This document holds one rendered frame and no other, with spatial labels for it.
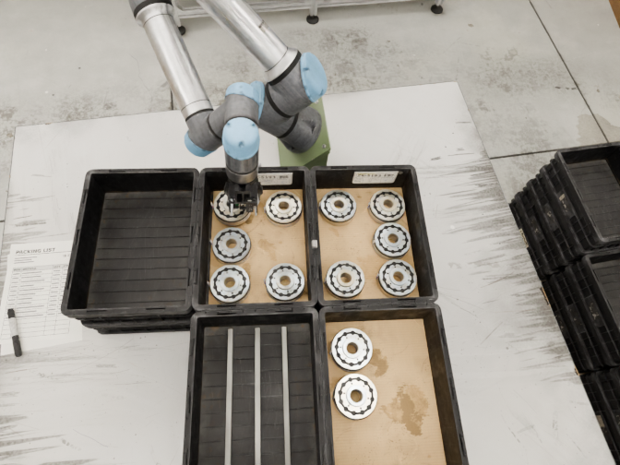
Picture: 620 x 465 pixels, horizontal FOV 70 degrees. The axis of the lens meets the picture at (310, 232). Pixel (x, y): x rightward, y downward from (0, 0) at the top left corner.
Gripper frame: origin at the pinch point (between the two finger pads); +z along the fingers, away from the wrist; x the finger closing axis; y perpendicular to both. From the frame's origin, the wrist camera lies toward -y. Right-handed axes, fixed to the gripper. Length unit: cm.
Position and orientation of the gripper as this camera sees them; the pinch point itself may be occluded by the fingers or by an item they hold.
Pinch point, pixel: (244, 204)
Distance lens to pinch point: 123.9
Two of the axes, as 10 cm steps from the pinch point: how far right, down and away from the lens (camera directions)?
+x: 9.9, -0.1, 1.3
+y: 0.6, 9.1, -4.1
